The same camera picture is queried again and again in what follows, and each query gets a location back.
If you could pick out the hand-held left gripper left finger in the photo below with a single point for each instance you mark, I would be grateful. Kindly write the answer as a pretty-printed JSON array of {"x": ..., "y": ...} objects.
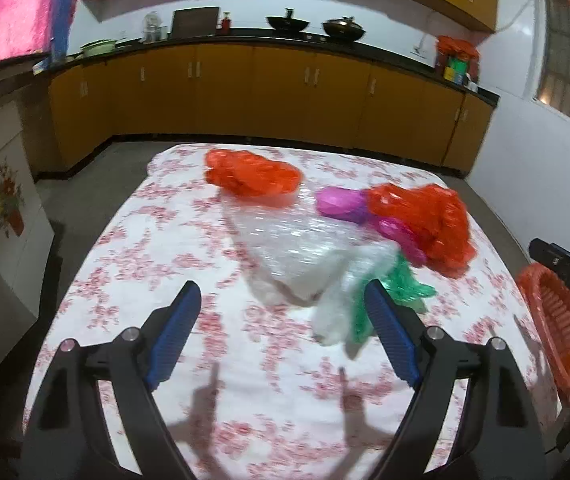
[{"x": 175, "y": 330}]

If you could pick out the dark cutting board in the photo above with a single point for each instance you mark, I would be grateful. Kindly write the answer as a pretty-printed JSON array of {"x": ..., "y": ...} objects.
[{"x": 195, "y": 21}]

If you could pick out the small orange plastic bag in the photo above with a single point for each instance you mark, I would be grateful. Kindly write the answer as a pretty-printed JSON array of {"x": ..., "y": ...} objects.
[{"x": 250, "y": 175}]

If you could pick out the wall socket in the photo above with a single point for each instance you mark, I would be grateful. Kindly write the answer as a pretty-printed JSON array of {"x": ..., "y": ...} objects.
[{"x": 418, "y": 52}]

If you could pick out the wooden base cabinet run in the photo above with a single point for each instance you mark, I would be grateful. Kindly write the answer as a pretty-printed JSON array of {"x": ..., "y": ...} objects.
[{"x": 265, "y": 95}]

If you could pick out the green box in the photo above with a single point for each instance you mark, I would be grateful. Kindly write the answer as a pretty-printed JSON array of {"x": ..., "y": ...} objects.
[{"x": 455, "y": 70}]

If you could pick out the jar with plastic bag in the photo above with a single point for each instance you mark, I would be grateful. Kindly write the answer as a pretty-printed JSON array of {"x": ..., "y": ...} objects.
[{"x": 154, "y": 27}]

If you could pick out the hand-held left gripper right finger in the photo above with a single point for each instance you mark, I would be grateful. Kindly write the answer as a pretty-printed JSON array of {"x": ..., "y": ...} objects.
[{"x": 392, "y": 330}]

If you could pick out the red bottle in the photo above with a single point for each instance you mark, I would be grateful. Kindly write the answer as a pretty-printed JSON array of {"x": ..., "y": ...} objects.
[{"x": 226, "y": 24}]

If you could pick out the black wok with knob lid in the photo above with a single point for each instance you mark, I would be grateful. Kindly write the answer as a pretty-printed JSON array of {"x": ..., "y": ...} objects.
[{"x": 288, "y": 22}]

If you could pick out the green and white plastic bag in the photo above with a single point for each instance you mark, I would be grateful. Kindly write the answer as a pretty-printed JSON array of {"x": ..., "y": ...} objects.
[{"x": 405, "y": 285}]

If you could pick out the floral tablecloth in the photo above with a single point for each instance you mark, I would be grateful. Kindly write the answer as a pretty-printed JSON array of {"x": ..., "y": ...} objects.
[{"x": 140, "y": 260}]

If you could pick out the blue curtain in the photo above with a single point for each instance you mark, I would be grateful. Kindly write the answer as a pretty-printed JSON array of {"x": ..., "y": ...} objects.
[{"x": 62, "y": 15}]

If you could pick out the clear plastic bag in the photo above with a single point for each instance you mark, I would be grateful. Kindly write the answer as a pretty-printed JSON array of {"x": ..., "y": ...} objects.
[{"x": 295, "y": 250}]

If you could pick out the black wok with domed lid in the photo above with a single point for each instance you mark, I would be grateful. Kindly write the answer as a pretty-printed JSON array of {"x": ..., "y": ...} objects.
[{"x": 344, "y": 29}]

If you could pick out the green basin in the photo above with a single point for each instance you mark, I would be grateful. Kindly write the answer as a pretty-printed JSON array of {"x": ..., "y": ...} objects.
[{"x": 98, "y": 48}]

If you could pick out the black kitchen countertop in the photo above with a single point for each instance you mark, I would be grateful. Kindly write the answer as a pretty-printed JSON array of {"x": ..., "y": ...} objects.
[{"x": 265, "y": 40}]

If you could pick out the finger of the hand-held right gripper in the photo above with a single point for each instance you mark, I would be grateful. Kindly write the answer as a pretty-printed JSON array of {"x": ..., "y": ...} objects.
[{"x": 547, "y": 252}]

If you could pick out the large red-orange plastic bag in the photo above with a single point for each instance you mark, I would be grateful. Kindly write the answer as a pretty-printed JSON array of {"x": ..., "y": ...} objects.
[{"x": 435, "y": 225}]

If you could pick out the red bag over rack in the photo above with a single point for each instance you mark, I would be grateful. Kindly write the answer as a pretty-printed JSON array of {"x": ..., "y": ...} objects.
[{"x": 457, "y": 47}]

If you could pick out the magenta plastic bag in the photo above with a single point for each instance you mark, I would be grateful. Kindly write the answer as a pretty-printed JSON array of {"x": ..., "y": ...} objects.
[{"x": 337, "y": 202}]

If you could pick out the white cup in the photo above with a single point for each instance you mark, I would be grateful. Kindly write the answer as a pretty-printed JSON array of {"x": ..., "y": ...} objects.
[{"x": 472, "y": 86}]

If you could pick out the red plastic basket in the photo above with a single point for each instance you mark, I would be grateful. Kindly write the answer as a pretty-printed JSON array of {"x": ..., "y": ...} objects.
[
  {"x": 555, "y": 320},
  {"x": 530, "y": 285}
]

